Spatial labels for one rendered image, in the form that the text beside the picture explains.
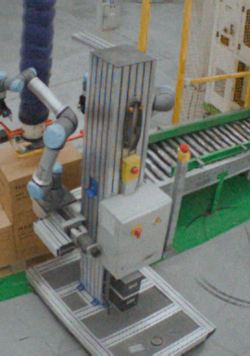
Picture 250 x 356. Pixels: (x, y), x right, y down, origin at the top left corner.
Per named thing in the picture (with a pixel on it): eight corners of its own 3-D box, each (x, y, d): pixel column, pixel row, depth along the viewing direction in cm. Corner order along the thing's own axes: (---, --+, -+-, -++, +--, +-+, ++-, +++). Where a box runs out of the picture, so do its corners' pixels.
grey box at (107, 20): (117, 26, 445) (119, 1, 427) (119, 28, 442) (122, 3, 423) (98, 29, 436) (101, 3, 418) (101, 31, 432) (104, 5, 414)
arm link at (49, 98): (90, 118, 274) (32, 62, 271) (79, 127, 266) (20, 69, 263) (79, 130, 282) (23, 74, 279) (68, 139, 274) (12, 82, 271)
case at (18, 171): (58, 172, 412) (59, 130, 388) (82, 201, 386) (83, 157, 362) (-6, 193, 384) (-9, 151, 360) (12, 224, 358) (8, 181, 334)
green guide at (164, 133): (254, 109, 528) (255, 103, 523) (260, 114, 521) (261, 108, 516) (133, 139, 455) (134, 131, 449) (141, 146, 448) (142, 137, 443)
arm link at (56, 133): (52, 191, 302) (78, 123, 265) (38, 205, 291) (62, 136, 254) (36, 180, 303) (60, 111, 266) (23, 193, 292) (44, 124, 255)
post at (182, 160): (167, 247, 432) (184, 147, 371) (170, 251, 428) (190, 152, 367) (160, 249, 429) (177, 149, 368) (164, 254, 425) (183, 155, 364)
